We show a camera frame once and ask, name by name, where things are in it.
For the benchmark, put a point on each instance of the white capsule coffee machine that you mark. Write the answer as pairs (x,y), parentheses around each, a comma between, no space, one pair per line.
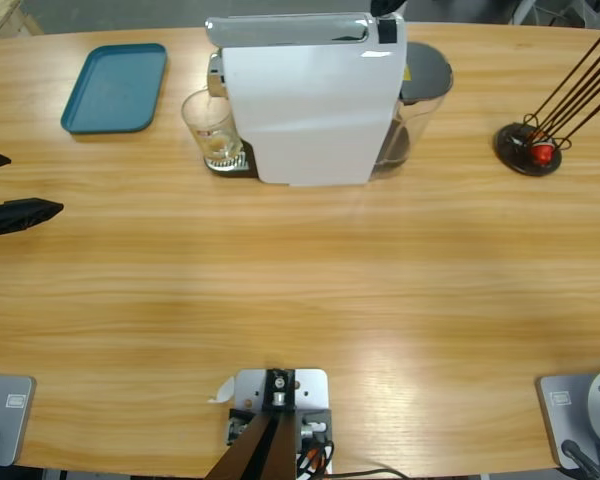
(310,110)

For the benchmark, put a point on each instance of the clear drinking glass red label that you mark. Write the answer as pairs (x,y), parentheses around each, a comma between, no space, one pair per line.
(207,120)

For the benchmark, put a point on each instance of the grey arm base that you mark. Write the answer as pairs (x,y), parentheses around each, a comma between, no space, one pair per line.
(575,415)
(10,415)

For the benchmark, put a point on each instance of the red coffee capsule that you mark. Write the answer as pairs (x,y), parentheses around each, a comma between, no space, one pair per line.
(544,154)

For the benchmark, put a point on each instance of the teal plastic tray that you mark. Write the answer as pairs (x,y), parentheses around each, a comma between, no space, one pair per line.
(115,90)

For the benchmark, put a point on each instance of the black capsule holder with rods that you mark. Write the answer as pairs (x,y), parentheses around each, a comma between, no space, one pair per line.
(512,155)

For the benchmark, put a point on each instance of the metal drip tray grate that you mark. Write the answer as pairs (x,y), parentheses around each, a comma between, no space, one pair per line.
(240,162)

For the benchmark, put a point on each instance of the grey metal frame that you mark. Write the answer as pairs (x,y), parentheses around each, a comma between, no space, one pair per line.
(570,12)

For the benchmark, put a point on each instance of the white mount plate dark post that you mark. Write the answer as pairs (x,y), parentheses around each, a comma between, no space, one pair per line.
(310,390)

